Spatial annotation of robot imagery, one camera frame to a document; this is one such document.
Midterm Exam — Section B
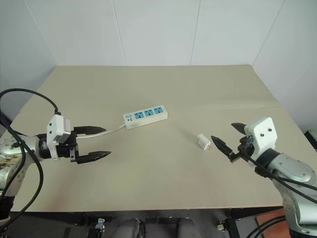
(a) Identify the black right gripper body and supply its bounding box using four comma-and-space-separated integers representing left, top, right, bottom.
228, 135, 256, 164

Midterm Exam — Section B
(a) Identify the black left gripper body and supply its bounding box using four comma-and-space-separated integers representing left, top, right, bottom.
55, 129, 80, 164

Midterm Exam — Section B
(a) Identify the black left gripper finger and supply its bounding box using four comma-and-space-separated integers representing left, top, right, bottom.
75, 150, 112, 166
73, 125, 107, 136

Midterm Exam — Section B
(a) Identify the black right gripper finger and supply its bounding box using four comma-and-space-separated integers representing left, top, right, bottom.
211, 135, 234, 158
230, 122, 248, 136

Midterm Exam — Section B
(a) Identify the white plug adapter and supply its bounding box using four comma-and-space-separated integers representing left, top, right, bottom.
196, 133, 212, 152

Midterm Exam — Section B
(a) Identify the white power strip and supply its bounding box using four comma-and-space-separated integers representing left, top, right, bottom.
123, 105, 169, 130

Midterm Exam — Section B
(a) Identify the black box beside table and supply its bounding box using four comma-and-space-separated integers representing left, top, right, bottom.
304, 128, 317, 150

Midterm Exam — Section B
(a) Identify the metal table clamp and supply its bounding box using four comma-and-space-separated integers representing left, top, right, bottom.
95, 217, 106, 232
216, 219, 234, 233

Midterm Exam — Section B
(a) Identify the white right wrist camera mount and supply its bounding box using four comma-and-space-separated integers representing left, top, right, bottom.
244, 117, 278, 156

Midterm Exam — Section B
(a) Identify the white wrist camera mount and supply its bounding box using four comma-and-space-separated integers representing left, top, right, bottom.
244, 117, 278, 156
46, 114, 73, 162

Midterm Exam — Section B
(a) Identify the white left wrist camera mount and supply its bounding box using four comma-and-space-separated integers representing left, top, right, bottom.
46, 114, 73, 162

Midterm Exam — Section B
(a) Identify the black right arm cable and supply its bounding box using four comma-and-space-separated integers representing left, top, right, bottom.
241, 142, 317, 199

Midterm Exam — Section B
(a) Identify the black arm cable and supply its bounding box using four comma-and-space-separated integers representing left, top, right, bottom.
0, 88, 61, 225
241, 142, 317, 199

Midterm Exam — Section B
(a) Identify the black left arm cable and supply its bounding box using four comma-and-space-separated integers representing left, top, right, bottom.
0, 88, 61, 225

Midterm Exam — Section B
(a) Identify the black table frame bar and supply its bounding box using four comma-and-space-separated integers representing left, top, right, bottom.
229, 205, 286, 221

